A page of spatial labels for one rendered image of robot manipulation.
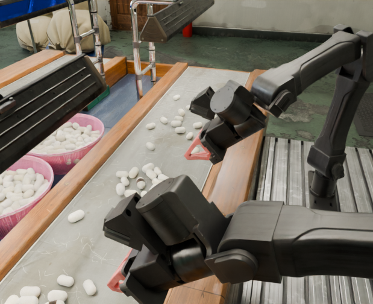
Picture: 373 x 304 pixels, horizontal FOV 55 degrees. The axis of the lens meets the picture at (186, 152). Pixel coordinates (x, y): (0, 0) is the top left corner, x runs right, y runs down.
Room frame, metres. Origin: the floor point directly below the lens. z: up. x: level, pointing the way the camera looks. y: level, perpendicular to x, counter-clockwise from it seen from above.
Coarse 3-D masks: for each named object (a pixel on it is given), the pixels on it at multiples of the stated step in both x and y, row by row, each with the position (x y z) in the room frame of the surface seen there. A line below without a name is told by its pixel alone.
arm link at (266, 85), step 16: (336, 32) 0.81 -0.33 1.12; (352, 32) 0.81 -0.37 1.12; (368, 32) 0.75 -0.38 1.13; (320, 48) 0.75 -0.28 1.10; (336, 48) 0.73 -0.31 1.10; (352, 48) 0.74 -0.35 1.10; (368, 48) 0.74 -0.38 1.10; (288, 64) 0.72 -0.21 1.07; (304, 64) 0.71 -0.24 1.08; (320, 64) 0.71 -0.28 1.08; (336, 64) 0.73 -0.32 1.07; (368, 64) 0.75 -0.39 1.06; (256, 80) 0.70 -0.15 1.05; (272, 80) 0.68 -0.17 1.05; (288, 80) 0.66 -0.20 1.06; (304, 80) 0.69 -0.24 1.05; (368, 80) 0.75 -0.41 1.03; (256, 96) 0.69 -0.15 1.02; (272, 96) 0.65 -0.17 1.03
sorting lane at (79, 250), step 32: (192, 96) 1.33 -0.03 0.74; (160, 128) 1.05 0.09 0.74; (192, 128) 1.05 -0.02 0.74; (128, 160) 0.86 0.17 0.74; (160, 160) 0.86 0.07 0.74; (192, 160) 0.86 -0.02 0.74; (96, 192) 0.71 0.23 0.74; (64, 224) 0.60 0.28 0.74; (96, 224) 0.60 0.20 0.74; (32, 256) 0.50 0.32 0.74; (64, 256) 0.50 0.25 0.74; (96, 256) 0.50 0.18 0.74; (0, 288) 0.43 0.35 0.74; (64, 288) 0.43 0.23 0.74; (96, 288) 0.43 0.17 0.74
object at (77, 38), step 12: (72, 0) 1.35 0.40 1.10; (72, 12) 1.34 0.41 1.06; (96, 12) 1.49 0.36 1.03; (72, 24) 1.34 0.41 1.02; (96, 24) 1.48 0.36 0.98; (84, 36) 1.39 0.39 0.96; (96, 36) 1.48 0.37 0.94; (96, 48) 1.48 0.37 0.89; (96, 60) 1.45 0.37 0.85; (84, 108) 1.32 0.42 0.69
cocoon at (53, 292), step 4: (52, 292) 0.40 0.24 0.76; (56, 292) 0.40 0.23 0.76; (60, 292) 0.40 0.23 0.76; (64, 292) 0.41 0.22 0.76; (48, 296) 0.40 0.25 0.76; (52, 296) 0.40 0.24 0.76; (56, 296) 0.40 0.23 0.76; (60, 296) 0.40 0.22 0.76; (64, 296) 0.40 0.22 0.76; (52, 300) 0.39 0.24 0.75; (64, 300) 0.40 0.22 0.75
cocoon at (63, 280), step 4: (60, 276) 0.44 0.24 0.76; (64, 276) 0.44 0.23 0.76; (68, 276) 0.44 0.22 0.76; (60, 280) 0.43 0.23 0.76; (64, 280) 0.43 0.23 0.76; (68, 280) 0.43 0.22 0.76; (72, 280) 0.43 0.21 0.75; (60, 284) 0.43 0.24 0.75; (64, 284) 0.43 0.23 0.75; (68, 284) 0.43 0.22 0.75; (72, 284) 0.43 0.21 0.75
